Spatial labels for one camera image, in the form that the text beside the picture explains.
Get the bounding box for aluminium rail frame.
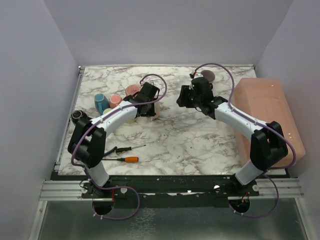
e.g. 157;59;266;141
30;65;310;240

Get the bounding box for yellow-green faceted mug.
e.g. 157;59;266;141
126;118;137;124

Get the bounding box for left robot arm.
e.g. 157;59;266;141
67;82;160;198

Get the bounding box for black mug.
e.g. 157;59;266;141
70;110;87;125

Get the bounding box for blue mug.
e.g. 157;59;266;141
94;93;110;115

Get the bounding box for pink spectrum mug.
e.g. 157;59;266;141
125;84;141;96

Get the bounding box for black handled screwdriver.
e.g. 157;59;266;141
114;144;146;154

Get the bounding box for blue handled pliers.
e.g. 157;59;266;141
103;146;118;157

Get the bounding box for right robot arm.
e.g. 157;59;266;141
176;77;288;196

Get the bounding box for light green mug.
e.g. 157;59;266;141
102;108;113;115

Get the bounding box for salmon pink mug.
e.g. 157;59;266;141
109;94;123;109

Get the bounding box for orange handled screwdriver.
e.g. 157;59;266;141
102;156;139;163

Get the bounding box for black mounting base plate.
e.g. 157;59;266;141
49;169;261;208

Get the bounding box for purple mug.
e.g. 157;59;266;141
200;69;216;90

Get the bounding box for pink storage bin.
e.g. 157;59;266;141
232;78;306;161

